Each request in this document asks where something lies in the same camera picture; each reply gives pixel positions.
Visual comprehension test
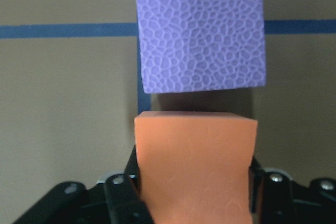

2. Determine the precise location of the purple foam block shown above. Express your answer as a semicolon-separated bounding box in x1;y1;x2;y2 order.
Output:
136;0;266;94

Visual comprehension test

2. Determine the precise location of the orange foam block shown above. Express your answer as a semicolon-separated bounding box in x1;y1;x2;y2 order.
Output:
134;111;258;223

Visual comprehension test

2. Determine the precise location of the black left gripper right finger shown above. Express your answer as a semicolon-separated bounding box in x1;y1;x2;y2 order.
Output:
249;157;335;223

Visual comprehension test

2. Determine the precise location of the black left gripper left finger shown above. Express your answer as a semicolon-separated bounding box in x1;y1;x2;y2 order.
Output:
15;149;154;223

